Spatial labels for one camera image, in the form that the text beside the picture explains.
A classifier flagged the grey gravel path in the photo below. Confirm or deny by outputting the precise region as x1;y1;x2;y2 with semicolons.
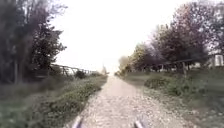
65;75;200;128

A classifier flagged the robot's own part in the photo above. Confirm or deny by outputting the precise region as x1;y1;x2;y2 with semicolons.
71;115;84;128
133;119;145;128

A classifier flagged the row of trees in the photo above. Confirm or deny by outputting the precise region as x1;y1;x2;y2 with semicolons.
117;0;224;75

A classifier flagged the grass verge with bushes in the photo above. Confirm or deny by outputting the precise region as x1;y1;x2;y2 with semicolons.
115;66;224;128

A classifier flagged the grass verge with weeds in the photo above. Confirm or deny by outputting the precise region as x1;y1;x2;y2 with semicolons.
0;73;109;128

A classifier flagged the group of dark trees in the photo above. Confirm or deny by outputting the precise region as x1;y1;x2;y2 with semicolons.
0;0;68;85

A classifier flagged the pale building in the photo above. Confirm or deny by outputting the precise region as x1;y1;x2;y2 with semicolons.
208;51;224;68

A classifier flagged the wooden rail fence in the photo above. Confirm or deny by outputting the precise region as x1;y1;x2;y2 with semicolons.
49;63;101;78

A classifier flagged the wooden post fence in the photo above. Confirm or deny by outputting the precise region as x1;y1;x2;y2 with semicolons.
139;55;224;78

